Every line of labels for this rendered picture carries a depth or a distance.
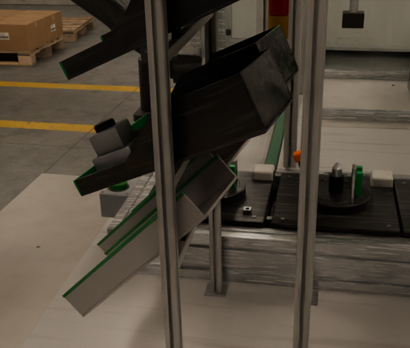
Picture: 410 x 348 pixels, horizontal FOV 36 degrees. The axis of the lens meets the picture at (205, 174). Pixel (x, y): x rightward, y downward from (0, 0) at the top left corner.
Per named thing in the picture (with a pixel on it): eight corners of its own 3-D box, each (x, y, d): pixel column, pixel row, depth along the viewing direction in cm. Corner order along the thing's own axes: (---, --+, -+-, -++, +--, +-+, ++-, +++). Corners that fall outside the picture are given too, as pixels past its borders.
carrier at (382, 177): (270, 232, 123) (272, 172, 118) (280, 180, 144) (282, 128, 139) (400, 242, 118) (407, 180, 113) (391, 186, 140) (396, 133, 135)
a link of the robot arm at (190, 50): (142, 16, 124) (139, 37, 117) (201, 15, 124) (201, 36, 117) (146, 69, 132) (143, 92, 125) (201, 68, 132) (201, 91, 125)
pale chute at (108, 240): (114, 263, 107) (96, 244, 107) (148, 227, 118) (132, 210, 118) (225, 170, 92) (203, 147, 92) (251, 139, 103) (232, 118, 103)
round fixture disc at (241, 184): (173, 204, 130) (172, 195, 129) (188, 176, 143) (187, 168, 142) (241, 208, 128) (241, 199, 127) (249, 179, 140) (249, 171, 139)
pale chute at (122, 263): (82, 317, 93) (61, 295, 93) (123, 271, 105) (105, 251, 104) (206, 218, 79) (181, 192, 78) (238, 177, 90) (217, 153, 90)
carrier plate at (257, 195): (143, 223, 127) (143, 213, 126) (171, 174, 149) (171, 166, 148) (263, 231, 123) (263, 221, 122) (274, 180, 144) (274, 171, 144)
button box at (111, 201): (101, 217, 141) (98, 192, 138) (128, 178, 159) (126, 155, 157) (131, 219, 139) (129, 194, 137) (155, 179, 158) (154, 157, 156)
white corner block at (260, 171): (252, 187, 141) (252, 170, 140) (254, 179, 145) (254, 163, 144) (272, 188, 140) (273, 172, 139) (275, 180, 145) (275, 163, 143)
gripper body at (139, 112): (176, 110, 134) (174, 75, 131) (164, 126, 125) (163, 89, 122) (145, 108, 135) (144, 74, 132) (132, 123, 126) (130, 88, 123)
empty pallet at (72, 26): (-26, 42, 737) (-28, 30, 732) (2, 28, 811) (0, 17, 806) (75, 42, 725) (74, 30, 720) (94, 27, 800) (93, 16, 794)
